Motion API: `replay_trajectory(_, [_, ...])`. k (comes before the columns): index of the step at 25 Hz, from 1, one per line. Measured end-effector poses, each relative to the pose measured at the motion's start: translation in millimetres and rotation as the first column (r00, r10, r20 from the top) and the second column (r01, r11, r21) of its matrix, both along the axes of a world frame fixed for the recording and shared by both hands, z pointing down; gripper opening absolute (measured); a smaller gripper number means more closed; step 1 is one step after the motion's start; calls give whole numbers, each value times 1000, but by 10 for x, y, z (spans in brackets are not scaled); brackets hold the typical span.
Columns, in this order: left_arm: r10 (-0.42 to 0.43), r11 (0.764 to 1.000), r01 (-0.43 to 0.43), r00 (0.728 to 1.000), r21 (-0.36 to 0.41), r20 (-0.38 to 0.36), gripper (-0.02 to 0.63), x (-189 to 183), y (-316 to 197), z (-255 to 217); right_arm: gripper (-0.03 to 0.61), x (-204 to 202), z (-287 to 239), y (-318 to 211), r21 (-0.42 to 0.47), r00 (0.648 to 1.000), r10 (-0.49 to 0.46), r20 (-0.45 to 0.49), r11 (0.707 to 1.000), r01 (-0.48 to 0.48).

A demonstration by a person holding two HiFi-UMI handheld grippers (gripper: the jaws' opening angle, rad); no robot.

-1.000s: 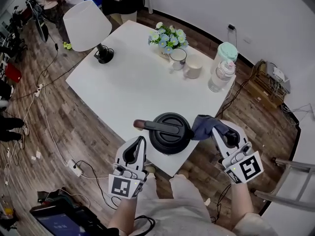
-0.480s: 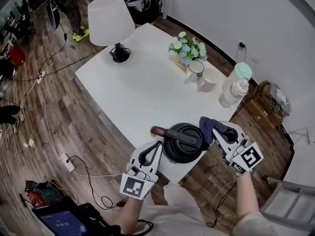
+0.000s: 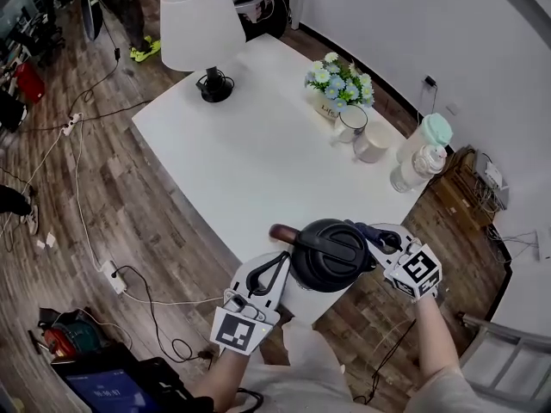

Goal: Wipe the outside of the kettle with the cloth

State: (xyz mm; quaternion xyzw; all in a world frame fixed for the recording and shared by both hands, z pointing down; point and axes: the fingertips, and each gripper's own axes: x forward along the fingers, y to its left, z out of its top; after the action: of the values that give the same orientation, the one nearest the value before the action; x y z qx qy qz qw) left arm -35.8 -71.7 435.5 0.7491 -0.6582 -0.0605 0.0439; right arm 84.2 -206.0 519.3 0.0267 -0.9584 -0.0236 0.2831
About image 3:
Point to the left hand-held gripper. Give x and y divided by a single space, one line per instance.
241 331

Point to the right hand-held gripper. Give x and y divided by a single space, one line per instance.
415 271

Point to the person's right forearm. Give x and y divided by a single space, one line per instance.
437 338

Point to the person's left forearm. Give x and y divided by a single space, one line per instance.
226 377

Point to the clear bottle white lid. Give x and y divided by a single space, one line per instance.
415 168

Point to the plain white cup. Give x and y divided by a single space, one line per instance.
374 142

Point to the bottle with mint lid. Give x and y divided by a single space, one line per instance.
426 138

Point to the white mug dark rim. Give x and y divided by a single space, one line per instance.
349 123

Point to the large white power strip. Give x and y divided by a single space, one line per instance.
113 275

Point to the blue white flowers pot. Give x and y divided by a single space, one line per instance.
338 86

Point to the black tablet blue screen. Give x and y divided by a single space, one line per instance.
112 385

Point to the small white power strip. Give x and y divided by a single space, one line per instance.
71 124

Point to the white shade table lamp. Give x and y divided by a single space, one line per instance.
200 28

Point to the red box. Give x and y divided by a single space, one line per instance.
29 81

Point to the white wall socket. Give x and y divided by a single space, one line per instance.
452 109

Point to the grey metal frame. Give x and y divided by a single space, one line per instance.
503 355

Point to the black wall charger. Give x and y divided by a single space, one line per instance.
430 81

